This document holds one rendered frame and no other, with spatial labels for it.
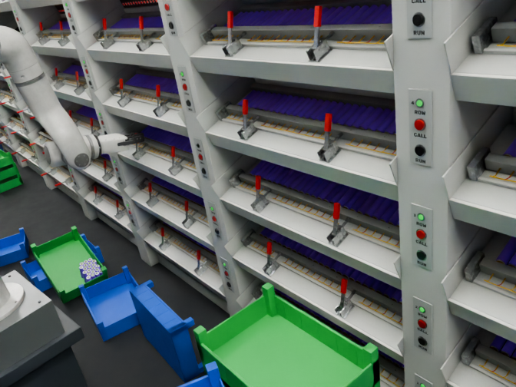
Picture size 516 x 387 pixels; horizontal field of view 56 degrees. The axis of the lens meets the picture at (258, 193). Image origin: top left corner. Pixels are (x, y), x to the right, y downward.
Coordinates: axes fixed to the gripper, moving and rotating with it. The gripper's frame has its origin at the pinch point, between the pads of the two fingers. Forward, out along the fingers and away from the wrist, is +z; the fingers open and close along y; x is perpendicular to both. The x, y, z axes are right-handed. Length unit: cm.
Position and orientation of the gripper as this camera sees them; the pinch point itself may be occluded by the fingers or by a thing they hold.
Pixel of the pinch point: (137, 137)
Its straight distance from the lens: 181.1
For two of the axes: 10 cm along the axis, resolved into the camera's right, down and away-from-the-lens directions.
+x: -0.4, -9.4, -3.5
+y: 6.3, 2.5, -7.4
